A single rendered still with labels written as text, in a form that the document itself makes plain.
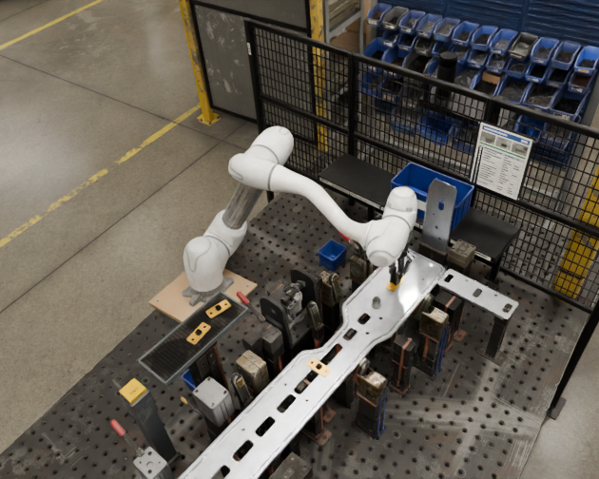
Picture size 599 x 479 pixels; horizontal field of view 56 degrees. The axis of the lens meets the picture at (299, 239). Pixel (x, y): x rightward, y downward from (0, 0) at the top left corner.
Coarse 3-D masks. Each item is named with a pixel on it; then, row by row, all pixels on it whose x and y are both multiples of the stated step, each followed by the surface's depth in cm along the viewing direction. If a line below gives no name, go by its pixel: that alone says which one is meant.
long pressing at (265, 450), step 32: (416, 256) 227; (384, 288) 216; (416, 288) 215; (352, 320) 206; (384, 320) 205; (320, 352) 198; (352, 352) 197; (288, 384) 189; (320, 384) 188; (256, 416) 182; (288, 416) 181; (224, 448) 175; (256, 448) 174
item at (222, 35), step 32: (192, 0) 414; (224, 0) 396; (256, 0) 378; (288, 0) 362; (320, 0) 350; (192, 32) 433; (224, 32) 415; (256, 32) 397; (320, 32) 363; (224, 64) 436; (224, 96) 461; (288, 96) 419; (320, 96) 394; (320, 128) 414
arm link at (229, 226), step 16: (272, 128) 215; (256, 144) 208; (272, 144) 208; (288, 144) 214; (240, 192) 233; (256, 192) 230; (240, 208) 239; (224, 224) 250; (240, 224) 248; (224, 240) 252; (240, 240) 256
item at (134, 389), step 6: (126, 384) 175; (132, 384) 175; (138, 384) 174; (120, 390) 173; (126, 390) 173; (132, 390) 173; (138, 390) 173; (144, 390) 173; (126, 396) 172; (132, 396) 171; (138, 396) 172; (132, 402) 171
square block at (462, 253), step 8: (456, 248) 221; (464, 248) 220; (472, 248) 220; (448, 256) 223; (456, 256) 220; (464, 256) 218; (472, 256) 221; (448, 264) 226; (456, 264) 223; (464, 264) 220; (464, 272) 224; (448, 280) 232
